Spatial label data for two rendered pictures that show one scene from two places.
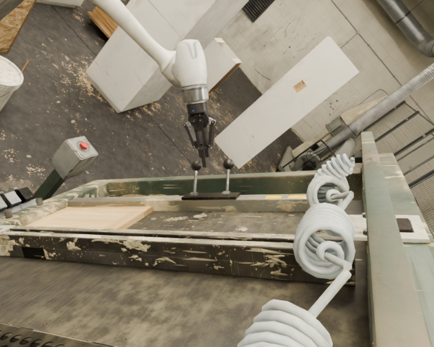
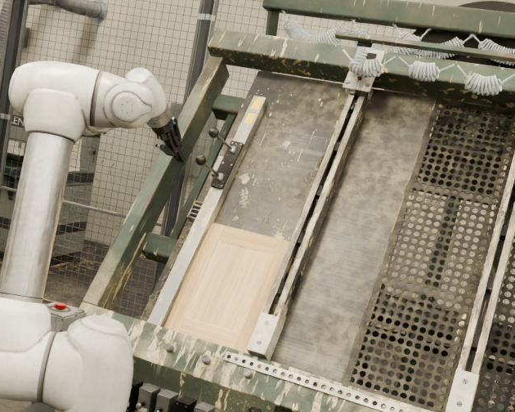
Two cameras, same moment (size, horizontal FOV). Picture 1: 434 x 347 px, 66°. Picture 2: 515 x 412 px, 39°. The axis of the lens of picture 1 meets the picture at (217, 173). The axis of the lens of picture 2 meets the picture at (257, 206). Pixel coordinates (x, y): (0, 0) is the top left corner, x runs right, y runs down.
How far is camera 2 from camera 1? 240 cm
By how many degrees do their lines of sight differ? 70
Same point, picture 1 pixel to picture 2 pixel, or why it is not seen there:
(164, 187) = (140, 230)
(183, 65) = (159, 96)
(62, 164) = not seen: hidden behind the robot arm
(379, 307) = (495, 55)
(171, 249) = (339, 166)
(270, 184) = (193, 125)
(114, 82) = not seen: outside the picture
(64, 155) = not seen: hidden behind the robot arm
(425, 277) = (409, 60)
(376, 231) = (469, 51)
